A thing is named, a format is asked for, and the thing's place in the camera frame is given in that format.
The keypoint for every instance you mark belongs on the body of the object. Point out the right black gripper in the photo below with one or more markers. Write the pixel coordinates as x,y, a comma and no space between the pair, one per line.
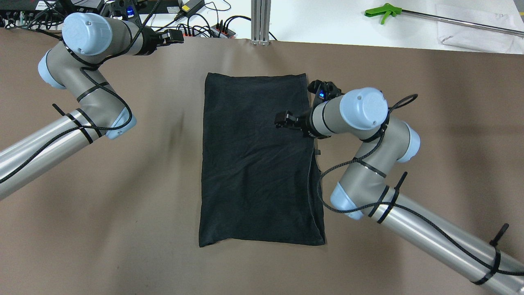
305,122

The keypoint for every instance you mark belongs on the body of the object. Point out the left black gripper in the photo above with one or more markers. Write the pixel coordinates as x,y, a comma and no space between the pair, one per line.
149,42

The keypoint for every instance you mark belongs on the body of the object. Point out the black printed t-shirt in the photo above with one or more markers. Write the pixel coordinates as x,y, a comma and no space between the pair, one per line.
258,182

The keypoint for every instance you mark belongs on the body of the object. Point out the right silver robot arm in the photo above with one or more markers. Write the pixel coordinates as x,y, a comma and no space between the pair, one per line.
362,191

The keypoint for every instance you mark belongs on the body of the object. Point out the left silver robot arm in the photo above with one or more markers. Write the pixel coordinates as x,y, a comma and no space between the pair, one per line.
54,99

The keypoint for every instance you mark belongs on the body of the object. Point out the black power adapter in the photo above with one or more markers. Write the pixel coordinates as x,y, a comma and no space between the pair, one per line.
191,7

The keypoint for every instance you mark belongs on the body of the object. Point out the red black usb hub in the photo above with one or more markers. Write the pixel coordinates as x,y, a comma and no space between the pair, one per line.
214,32

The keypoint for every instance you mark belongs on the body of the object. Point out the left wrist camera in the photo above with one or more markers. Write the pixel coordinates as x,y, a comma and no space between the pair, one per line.
124,9

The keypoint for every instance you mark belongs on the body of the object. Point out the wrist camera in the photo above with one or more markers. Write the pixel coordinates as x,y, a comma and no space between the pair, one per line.
323,91
124,9

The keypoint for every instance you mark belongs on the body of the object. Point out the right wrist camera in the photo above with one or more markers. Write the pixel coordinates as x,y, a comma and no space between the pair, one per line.
323,91

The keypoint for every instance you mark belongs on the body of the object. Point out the aluminium frame post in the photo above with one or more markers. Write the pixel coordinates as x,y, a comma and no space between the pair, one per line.
260,20

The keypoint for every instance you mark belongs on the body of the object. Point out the green handled grabber tool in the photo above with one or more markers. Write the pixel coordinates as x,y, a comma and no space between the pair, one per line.
388,10

